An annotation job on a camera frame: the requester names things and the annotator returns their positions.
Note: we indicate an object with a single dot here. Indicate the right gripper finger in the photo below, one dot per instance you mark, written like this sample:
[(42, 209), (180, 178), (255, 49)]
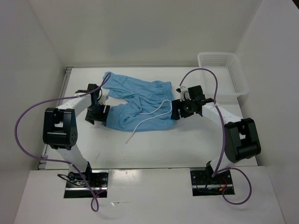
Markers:
[(175, 115), (176, 104)]

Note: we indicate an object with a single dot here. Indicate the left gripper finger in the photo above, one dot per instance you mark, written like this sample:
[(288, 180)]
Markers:
[(106, 110), (90, 118)]

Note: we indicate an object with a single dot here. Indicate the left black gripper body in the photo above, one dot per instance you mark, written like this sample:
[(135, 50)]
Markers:
[(97, 110)]

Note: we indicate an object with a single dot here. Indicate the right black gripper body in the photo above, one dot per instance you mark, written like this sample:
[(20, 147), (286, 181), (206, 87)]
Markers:
[(187, 108)]

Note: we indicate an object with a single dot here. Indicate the light blue shorts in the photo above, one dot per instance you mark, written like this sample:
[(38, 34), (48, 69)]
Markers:
[(147, 106)]

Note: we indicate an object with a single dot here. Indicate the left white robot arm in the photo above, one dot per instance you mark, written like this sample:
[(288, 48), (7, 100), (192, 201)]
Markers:
[(78, 165)]

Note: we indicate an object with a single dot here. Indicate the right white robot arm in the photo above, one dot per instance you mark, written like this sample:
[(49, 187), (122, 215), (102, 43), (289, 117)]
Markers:
[(241, 140)]

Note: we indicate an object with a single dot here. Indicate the white perforated plastic basket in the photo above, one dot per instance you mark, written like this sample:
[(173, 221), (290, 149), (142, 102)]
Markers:
[(227, 68)]

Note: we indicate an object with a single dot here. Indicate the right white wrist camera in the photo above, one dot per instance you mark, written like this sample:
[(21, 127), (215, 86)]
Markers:
[(184, 93)]

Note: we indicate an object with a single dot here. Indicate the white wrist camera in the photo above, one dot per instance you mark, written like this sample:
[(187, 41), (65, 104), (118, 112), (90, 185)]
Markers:
[(102, 99), (184, 93)]

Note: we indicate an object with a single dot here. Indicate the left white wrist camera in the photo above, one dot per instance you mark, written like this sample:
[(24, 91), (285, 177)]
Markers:
[(102, 99)]

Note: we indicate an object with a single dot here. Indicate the aluminium table edge rail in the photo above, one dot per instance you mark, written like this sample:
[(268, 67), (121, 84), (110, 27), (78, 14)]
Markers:
[(56, 127)]

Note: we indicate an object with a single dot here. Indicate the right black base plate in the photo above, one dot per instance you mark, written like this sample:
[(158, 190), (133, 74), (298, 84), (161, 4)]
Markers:
[(203, 186)]

